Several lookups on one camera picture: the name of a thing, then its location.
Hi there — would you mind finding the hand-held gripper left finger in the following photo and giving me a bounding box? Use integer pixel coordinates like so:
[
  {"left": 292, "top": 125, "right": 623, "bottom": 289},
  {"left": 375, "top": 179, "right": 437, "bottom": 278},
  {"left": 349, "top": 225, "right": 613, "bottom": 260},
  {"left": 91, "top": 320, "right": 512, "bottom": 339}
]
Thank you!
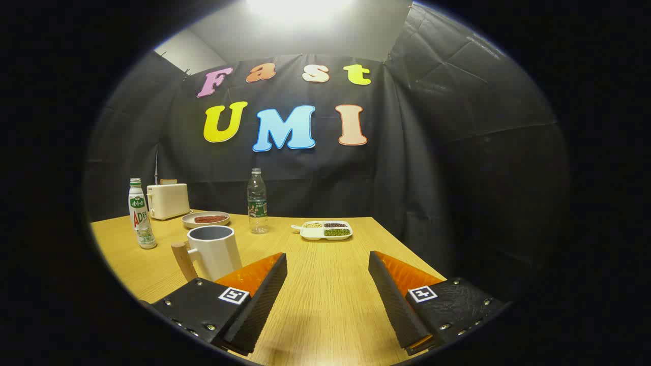
[{"left": 151, "top": 252, "right": 288, "bottom": 356}]

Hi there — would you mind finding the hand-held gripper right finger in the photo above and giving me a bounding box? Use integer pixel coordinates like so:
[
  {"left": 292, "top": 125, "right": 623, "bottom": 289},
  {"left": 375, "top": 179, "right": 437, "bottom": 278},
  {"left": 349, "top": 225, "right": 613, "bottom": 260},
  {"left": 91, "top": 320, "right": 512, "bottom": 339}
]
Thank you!
[{"left": 368, "top": 251, "right": 509, "bottom": 356}]

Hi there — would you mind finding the white cup wooden handle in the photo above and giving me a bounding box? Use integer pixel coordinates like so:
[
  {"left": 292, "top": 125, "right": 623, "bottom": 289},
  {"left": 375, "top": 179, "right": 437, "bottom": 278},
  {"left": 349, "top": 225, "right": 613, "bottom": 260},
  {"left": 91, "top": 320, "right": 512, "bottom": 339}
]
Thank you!
[{"left": 171, "top": 225, "right": 243, "bottom": 283}]

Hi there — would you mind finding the white juice bottle green label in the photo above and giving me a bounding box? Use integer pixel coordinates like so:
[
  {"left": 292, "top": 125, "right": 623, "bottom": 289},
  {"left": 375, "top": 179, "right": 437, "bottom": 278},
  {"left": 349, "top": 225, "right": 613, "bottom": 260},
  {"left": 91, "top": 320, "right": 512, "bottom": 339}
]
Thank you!
[{"left": 128, "top": 178, "right": 158, "bottom": 250}]

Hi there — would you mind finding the clear plastic water bottle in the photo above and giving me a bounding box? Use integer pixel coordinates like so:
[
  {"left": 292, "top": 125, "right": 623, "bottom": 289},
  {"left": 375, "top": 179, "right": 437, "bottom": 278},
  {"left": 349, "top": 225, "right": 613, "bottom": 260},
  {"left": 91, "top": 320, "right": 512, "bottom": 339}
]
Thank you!
[{"left": 247, "top": 168, "right": 269, "bottom": 235}]

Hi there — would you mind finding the wooden table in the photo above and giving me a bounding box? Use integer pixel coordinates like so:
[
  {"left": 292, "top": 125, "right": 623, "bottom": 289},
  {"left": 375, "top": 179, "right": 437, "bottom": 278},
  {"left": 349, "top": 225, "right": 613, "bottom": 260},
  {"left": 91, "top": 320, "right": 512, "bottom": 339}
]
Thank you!
[{"left": 91, "top": 210, "right": 448, "bottom": 366}]

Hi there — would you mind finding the white divided bean tray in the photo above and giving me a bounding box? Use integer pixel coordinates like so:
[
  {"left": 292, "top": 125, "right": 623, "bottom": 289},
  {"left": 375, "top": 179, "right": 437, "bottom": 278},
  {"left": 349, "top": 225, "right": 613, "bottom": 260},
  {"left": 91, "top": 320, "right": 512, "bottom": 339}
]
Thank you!
[{"left": 291, "top": 220, "right": 353, "bottom": 241}]

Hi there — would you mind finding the beige round plate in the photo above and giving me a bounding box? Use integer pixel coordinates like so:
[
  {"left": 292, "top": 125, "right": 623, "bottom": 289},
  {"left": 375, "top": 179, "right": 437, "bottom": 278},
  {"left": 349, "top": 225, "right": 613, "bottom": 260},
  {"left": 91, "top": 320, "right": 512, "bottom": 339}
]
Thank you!
[{"left": 182, "top": 211, "right": 230, "bottom": 230}]

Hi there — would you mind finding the black backdrop cloth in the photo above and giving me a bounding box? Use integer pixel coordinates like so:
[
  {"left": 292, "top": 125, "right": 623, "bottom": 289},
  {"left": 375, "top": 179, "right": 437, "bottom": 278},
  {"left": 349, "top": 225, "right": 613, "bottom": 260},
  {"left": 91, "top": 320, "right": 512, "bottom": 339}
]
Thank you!
[{"left": 84, "top": 5, "right": 568, "bottom": 300}]

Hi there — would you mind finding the cream toaster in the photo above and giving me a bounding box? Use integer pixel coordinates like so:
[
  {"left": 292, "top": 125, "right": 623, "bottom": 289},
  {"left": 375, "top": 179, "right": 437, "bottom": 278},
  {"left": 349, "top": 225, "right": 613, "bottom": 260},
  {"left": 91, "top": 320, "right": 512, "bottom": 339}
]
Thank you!
[{"left": 146, "top": 183, "right": 191, "bottom": 221}]

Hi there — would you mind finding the bright ceiling light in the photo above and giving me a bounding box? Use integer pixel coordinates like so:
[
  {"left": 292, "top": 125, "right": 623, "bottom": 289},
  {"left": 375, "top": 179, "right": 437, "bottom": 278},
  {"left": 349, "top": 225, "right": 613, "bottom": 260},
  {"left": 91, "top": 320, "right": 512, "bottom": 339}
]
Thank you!
[{"left": 247, "top": 0, "right": 354, "bottom": 23}]

